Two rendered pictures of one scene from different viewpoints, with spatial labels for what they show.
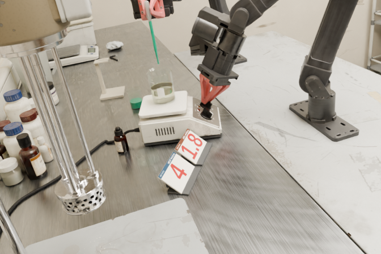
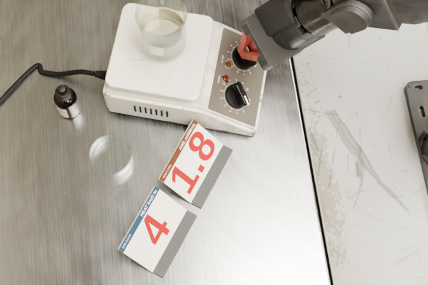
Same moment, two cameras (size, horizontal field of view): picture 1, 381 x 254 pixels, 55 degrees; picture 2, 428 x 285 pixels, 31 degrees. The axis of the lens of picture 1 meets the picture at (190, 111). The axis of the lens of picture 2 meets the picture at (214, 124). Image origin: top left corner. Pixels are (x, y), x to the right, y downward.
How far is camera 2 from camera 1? 0.65 m
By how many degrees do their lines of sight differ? 43
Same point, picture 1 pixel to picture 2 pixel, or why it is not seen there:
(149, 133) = (121, 106)
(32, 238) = not seen: outside the picture
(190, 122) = (201, 116)
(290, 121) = (388, 133)
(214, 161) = (222, 205)
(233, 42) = (328, 24)
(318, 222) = not seen: outside the picture
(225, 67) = (297, 44)
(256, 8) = (392, 17)
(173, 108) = (174, 82)
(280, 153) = (338, 222)
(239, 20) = (348, 23)
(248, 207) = not seen: outside the picture
